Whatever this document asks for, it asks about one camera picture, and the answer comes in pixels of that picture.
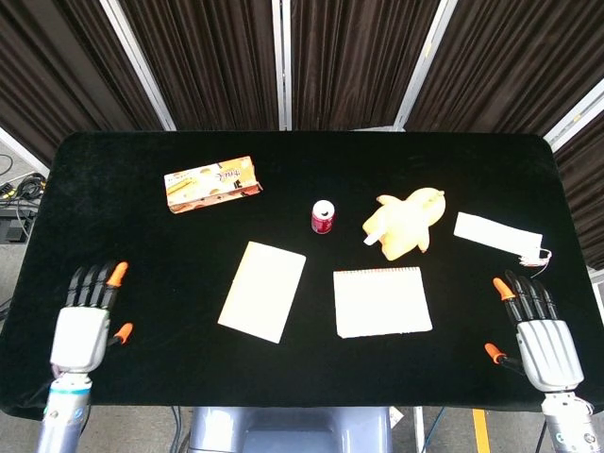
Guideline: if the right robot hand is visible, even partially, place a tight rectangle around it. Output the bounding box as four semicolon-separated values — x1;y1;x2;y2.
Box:
483;269;585;393

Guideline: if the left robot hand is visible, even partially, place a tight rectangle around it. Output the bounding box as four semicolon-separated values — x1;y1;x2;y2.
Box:
49;260;135;374

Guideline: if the large white paper sheet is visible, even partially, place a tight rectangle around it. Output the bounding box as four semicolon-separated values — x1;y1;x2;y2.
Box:
217;241;308;344

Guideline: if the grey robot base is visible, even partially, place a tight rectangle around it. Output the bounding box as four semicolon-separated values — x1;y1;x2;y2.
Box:
187;405;394;453

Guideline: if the spiral-bound notepad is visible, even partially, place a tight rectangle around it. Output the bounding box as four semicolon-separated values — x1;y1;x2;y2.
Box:
332;266;434;340

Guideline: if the yellow plush toy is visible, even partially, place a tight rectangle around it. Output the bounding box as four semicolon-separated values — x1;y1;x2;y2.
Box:
361;187;447;262

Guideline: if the orange snack box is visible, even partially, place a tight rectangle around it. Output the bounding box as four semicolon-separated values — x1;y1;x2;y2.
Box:
163;156;264;215

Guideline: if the black table cloth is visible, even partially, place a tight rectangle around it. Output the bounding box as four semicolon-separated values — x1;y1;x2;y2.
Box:
0;129;604;421

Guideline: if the red soda can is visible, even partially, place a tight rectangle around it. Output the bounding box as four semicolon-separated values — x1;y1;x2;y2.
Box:
310;199;338;234

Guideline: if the dark brown curtain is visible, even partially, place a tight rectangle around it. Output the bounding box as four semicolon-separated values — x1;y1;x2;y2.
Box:
0;0;604;271

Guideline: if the blue cable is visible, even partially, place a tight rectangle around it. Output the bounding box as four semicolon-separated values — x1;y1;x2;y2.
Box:
422;407;447;453

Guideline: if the black cable bundle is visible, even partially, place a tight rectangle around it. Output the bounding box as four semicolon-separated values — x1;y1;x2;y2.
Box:
0;172;48;209

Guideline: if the white screen frame post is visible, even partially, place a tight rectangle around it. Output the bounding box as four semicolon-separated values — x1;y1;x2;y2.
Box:
98;0;177;132
543;77;604;152
392;0;456;132
270;0;294;132
0;126;51;178

